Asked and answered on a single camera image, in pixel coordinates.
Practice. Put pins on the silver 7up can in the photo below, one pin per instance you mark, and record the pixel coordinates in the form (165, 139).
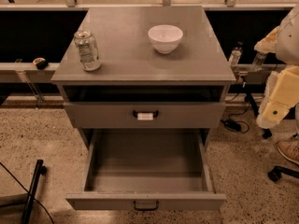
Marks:
(87, 50)

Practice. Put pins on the white ceramic bowl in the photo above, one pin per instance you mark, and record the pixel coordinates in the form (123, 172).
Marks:
(165, 38)

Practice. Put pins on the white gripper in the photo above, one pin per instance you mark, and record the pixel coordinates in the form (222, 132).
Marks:
(289, 46)

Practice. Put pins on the black chair leg left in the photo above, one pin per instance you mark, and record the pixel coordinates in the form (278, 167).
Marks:
(40, 170)

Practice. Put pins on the grey drawer cabinet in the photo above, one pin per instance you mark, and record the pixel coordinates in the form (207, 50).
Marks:
(132, 70)

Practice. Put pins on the black chair base right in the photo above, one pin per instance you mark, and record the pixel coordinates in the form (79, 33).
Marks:
(276, 173)

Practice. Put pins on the open grey middle drawer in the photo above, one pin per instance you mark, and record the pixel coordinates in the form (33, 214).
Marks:
(146, 170)

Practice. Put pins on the black stand leg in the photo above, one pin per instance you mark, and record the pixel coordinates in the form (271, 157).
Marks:
(249, 98)

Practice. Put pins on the yellow black tape measure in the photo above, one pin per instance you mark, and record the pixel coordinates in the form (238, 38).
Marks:
(40, 63)

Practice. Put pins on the black power adapter with cable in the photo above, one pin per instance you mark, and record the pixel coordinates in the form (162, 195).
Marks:
(236, 126)

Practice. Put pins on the left clear water bottle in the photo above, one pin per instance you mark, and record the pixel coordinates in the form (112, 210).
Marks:
(235, 54)

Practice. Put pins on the right clear water bottle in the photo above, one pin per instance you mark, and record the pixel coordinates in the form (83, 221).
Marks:
(258, 61)

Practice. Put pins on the brown shoe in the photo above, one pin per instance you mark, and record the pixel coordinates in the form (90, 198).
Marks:
(289, 150)

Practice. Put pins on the clear water bottle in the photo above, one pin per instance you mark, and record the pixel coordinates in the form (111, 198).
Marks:
(258, 61)
(235, 54)

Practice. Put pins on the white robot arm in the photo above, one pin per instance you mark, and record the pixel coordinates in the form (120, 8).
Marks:
(287, 45)

